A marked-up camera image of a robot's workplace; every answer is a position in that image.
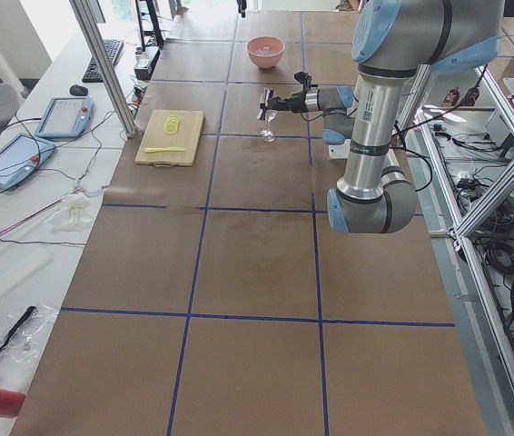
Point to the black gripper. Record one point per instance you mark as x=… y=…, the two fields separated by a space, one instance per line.
x=294 y=103

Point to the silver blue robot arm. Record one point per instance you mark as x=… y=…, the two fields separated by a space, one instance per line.
x=392 y=40

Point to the clear wine glass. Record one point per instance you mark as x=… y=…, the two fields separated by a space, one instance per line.
x=267 y=134

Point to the pink bowl of ice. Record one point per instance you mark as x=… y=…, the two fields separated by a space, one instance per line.
x=265 y=51

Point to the bamboo cutting board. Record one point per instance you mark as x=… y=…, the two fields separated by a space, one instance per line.
x=188 y=136

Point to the yellow plastic knife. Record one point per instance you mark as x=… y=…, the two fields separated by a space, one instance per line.
x=169 y=149

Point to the black box device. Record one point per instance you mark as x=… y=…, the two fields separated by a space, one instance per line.
x=146 y=61

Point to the black computer mouse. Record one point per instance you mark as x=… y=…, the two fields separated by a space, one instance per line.
x=78 y=90

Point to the blue teach pendant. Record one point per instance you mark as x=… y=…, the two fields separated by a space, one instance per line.
x=22 y=157
x=66 y=118

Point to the white crumpled cloth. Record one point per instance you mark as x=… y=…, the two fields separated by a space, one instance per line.
x=72 y=215

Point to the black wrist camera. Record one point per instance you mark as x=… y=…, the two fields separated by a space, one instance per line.
x=305 y=79

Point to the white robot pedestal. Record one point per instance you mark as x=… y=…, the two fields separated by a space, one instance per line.
x=338 y=151

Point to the aluminium frame post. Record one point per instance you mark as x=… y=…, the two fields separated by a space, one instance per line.
x=86 y=20

